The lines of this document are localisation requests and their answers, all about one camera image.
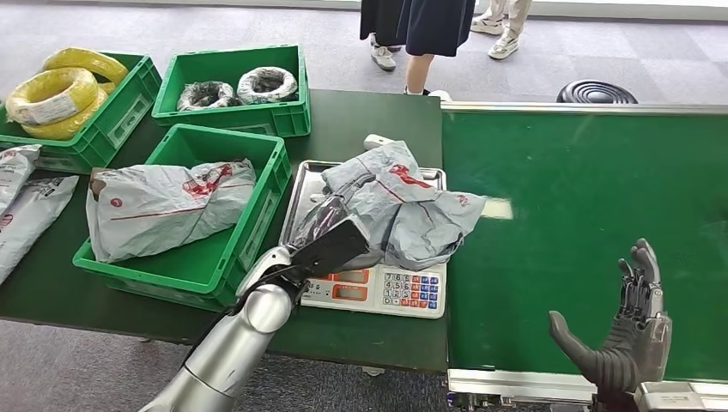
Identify black round stool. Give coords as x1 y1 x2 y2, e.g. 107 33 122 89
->
555 78 640 106

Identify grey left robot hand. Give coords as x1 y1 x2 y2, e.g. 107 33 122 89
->
287 172 379 252

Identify small white device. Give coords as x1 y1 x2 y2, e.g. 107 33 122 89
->
362 133 398 153

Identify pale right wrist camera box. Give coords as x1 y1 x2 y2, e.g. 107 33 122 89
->
633 380 710 412

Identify green crate with yellow coils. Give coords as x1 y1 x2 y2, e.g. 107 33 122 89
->
0 51 164 176

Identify yellow wire coil white label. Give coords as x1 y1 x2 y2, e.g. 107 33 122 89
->
3 66 101 128

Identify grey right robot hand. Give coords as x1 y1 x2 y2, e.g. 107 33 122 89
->
548 237 674 399

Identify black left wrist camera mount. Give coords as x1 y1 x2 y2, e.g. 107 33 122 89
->
288 217 372 282

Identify grey courier package red print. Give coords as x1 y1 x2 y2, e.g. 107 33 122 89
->
85 158 258 265

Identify green crate holding package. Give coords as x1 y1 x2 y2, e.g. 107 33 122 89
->
72 123 294 313

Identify electronic weighing scale steel tray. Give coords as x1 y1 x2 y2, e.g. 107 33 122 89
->
277 160 449 321

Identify person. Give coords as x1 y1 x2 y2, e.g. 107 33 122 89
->
391 0 477 102
470 0 534 62
359 0 402 73

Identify green crate with black coils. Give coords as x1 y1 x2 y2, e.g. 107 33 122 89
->
150 43 312 140

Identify green conveyor belt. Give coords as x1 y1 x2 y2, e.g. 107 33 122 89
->
440 100 728 412

